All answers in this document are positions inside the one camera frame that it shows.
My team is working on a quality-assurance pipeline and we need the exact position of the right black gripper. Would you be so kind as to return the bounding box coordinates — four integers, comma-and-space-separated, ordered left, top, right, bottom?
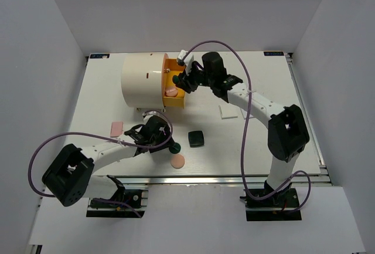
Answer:
175, 62, 214, 94

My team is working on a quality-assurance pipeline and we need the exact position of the dark green puff with label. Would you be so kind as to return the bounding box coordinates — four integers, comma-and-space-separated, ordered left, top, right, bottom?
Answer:
169, 143, 181, 154

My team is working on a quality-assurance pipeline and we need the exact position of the pink puff with strap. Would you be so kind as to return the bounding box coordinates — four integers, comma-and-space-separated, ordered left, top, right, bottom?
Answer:
165, 86, 178, 97

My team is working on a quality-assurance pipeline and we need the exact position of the yellow drawer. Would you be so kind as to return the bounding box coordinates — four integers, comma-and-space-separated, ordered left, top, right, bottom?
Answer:
162, 58, 185, 108

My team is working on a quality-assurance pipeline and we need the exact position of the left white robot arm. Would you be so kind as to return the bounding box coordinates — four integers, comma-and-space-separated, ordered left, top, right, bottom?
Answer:
42, 115, 176, 207

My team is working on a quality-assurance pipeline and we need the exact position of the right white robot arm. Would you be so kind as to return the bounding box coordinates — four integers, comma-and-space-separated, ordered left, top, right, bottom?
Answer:
172, 50, 310, 206

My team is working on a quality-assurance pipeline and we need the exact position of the plain pink round puff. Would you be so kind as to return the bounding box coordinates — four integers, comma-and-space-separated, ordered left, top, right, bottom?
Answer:
170, 154, 185, 169

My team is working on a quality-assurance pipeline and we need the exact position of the black square compact case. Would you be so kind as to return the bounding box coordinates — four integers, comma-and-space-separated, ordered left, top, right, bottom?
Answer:
188, 130, 204, 148

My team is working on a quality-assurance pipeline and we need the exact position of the cream round drawer organizer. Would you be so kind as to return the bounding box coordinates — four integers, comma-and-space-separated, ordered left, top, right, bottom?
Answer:
121, 53, 168, 109

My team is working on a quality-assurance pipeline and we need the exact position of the white square compact left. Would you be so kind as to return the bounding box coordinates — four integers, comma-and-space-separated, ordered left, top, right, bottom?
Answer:
219, 104, 238, 120

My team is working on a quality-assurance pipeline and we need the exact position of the pink rectangular palette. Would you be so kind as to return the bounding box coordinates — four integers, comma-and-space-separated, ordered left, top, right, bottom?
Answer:
110, 121, 123, 138

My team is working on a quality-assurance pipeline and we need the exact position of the white square compact with gold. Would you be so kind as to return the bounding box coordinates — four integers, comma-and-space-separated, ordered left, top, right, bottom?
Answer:
240, 109, 252, 120

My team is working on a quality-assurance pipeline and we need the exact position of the blue label sticker right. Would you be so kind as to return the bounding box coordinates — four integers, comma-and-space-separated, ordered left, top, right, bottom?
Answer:
263, 51, 284, 56

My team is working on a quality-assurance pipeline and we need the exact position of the blue label sticker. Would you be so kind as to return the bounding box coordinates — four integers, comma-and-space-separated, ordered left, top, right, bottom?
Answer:
89, 53, 110, 59
263, 51, 284, 56

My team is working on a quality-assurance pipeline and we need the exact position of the blue label sticker left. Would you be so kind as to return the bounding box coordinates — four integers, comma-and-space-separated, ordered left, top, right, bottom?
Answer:
89, 53, 110, 59

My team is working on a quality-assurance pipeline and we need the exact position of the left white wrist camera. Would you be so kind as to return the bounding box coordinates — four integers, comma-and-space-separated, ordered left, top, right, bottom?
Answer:
142, 110, 160, 122

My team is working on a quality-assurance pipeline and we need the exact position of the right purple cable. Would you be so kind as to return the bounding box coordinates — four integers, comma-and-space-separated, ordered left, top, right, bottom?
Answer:
184, 40, 312, 214

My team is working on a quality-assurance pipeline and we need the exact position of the purple cable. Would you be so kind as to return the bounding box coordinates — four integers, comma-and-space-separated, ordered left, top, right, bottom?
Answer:
184, 40, 312, 214
28, 110, 174, 218

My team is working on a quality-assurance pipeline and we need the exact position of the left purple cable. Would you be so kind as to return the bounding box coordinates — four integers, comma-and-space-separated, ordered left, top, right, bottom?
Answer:
28, 110, 174, 218

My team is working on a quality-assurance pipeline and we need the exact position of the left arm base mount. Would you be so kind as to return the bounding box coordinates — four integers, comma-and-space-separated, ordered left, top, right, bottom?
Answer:
84, 175, 148, 219

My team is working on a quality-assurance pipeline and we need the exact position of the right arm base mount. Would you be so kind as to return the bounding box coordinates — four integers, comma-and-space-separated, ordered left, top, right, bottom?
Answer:
240, 188, 302, 222

